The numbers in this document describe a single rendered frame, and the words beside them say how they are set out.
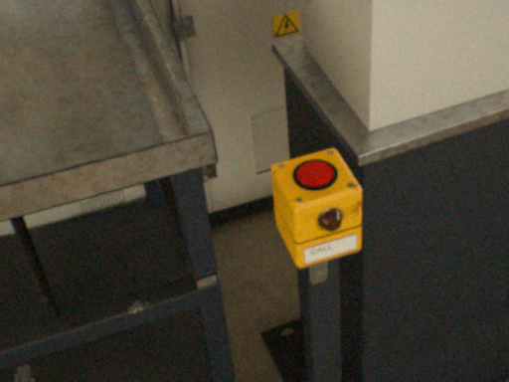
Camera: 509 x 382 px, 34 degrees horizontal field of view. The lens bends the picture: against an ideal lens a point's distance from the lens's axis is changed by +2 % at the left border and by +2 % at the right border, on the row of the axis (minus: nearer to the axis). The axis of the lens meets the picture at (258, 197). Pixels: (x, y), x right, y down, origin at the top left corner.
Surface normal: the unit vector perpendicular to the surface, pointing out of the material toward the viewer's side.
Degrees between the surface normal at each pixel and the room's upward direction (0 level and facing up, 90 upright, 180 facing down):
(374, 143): 0
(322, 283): 90
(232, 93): 90
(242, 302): 0
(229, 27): 90
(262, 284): 0
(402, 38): 90
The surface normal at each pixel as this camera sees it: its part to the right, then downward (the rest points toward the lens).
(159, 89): -0.07, -0.72
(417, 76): 0.34, 0.62
